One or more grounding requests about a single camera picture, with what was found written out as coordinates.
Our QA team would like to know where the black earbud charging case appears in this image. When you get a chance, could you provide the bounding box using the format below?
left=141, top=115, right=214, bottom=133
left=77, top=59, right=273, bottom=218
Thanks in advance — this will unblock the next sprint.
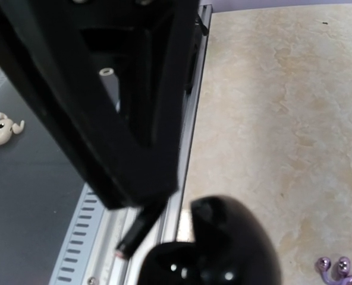
left=138, top=195, right=282, bottom=284

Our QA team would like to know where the aluminium front rail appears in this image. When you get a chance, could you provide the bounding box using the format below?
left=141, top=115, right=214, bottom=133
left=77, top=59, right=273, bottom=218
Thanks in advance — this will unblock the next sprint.
left=50, top=1, right=212, bottom=284

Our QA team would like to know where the cream white earbud case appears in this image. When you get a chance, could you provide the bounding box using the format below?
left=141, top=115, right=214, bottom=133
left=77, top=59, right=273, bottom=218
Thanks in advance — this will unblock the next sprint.
left=0, top=112, right=25, bottom=146

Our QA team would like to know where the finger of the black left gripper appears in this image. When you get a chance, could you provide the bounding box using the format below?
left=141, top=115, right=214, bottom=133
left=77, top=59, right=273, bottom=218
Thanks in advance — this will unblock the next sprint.
left=0, top=1, right=195, bottom=209

